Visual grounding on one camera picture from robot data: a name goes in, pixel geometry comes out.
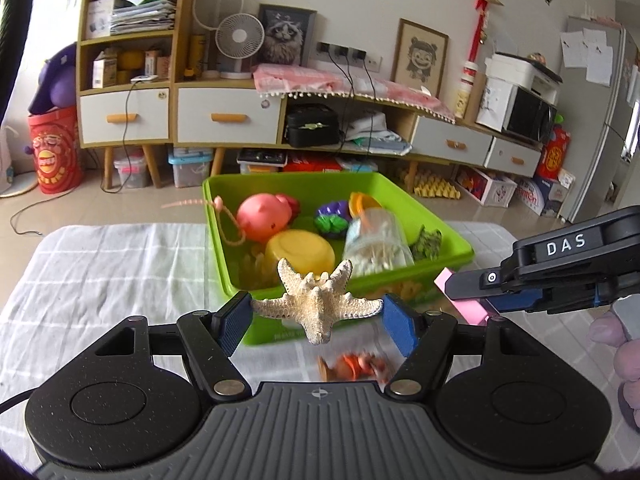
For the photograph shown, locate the small white fan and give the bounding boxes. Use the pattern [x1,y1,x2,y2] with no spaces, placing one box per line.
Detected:
[216,13,265,80]

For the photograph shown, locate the framed cartoon girl picture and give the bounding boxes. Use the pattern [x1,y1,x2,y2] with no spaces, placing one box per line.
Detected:
[391,18,449,96]

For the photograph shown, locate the grey refrigerator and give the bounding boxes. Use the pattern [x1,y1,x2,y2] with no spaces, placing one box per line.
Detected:
[560,15,640,223]

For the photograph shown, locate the yellow plastic bowl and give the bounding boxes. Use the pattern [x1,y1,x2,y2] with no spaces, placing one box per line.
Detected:
[264,230,336,276]

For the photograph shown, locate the pink stretchy string toy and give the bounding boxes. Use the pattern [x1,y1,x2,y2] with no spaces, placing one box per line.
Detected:
[161,197,246,246]

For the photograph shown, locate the framed cat picture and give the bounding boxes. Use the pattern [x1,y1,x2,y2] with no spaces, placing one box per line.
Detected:
[257,4,317,67]

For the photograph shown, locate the red printed bucket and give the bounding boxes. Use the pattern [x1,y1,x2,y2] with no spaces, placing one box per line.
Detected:
[27,107,83,196]

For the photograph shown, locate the white checked tablecloth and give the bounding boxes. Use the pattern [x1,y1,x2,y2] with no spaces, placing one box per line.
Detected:
[0,222,531,411]

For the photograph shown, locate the pink fringed cloth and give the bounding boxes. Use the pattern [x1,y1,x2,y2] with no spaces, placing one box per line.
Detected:
[252,63,457,123]

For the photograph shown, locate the white starfish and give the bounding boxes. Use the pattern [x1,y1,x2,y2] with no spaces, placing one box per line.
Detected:
[250,258,385,346]

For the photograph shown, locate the black microwave oven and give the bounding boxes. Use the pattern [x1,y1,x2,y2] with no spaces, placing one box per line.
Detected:
[502,85,558,143]

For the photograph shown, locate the clear jar of cotton swabs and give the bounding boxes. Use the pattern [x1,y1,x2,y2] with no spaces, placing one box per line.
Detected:
[342,212,416,277]

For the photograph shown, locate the person's right hand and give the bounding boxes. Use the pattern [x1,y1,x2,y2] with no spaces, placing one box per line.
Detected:
[589,312,640,433]

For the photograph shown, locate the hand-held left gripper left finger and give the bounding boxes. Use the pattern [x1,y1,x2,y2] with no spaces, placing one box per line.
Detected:
[95,291,253,403]

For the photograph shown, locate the white box with drawing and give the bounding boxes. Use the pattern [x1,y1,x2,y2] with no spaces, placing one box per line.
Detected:
[476,77,518,128]

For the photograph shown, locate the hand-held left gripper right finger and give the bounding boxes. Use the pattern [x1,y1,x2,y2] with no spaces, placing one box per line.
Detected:
[381,292,543,395]

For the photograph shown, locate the black bag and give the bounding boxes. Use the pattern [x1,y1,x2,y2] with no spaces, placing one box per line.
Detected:
[285,105,341,148]

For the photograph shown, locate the red snack packet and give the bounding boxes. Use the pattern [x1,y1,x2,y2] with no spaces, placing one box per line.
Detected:
[287,152,346,173]

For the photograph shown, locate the white printed toy box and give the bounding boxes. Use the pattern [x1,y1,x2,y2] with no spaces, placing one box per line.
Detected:
[455,165,518,208]

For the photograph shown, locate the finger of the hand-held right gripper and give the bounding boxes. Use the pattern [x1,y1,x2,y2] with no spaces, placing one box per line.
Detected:
[487,282,601,315]
[444,266,538,301]

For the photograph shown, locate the wooden cabinet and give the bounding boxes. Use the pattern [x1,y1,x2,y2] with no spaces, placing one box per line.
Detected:
[76,0,546,191]

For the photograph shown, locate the blue lidded storage bin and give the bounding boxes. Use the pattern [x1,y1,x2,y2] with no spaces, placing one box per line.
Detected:
[167,147,215,188]

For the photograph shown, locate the pink pig toy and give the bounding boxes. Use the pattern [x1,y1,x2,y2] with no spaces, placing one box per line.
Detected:
[236,193,301,242]

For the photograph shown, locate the white and blue carton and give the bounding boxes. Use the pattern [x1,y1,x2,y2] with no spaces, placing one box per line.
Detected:
[517,175,568,217]

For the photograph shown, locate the red gift box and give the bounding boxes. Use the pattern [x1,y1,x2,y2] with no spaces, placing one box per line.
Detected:
[535,127,571,181]

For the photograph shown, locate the red hanging ornament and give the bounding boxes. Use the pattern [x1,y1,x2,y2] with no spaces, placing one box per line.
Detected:
[470,0,506,61]

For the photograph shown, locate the beige canister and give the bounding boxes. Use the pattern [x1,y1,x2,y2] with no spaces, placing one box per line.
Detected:
[455,60,476,118]

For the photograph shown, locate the purple toy grapes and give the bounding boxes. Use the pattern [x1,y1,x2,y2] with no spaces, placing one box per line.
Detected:
[314,201,353,237]

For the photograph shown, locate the large white fan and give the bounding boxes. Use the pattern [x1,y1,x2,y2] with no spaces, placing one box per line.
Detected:
[192,0,246,78]

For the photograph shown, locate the orange toy crab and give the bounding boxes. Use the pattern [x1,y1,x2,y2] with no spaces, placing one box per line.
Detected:
[317,352,391,386]

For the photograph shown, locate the purple plush toy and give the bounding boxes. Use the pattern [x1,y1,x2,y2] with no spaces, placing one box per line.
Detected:
[27,42,78,113]

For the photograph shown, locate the green plastic box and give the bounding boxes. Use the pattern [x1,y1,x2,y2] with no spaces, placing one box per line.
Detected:
[202,172,475,347]

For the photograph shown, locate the clear storage bin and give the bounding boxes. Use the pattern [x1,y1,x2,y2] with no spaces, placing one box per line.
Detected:
[114,154,151,190]

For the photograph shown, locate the wall socket strip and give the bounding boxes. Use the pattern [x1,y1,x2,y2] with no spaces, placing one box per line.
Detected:
[316,41,383,71]

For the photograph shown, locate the white printer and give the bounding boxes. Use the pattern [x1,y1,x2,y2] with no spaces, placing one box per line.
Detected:
[485,52,563,103]

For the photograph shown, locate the stack of papers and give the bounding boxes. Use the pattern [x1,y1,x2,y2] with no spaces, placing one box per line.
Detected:
[110,0,177,36]

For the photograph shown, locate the yellow foam egg tray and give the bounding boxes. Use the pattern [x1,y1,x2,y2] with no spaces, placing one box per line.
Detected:
[412,167,461,200]

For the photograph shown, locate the white drawer with orange handle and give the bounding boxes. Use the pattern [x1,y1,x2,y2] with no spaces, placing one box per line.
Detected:
[410,115,493,168]
[79,89,170,148]
[485,137,543,178]
[176,87,282,148]

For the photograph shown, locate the pile of folded clothes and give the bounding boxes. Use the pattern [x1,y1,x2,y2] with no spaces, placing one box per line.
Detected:
[340,110,413,153]

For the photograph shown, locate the pink block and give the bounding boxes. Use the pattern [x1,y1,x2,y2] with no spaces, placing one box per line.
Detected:
[434,268,493,326]

